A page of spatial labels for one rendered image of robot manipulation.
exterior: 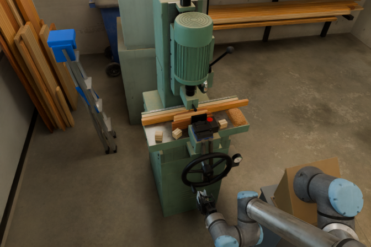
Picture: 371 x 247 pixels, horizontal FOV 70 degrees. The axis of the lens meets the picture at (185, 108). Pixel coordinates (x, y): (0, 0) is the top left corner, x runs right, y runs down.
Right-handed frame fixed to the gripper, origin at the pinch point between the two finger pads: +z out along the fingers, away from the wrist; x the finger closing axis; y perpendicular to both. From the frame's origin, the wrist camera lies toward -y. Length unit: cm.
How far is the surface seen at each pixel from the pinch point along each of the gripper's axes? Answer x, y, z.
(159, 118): 12.3, 35.3, 29.3
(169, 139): 9.9, 27.3, 17.6
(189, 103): -3.7, 44.6, 21.7
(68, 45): 58, 74, 80
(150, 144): 20.5, 27.1, 17.0
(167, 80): 3, 52, 43
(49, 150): 104, -27, 133
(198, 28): -5, 86, 3
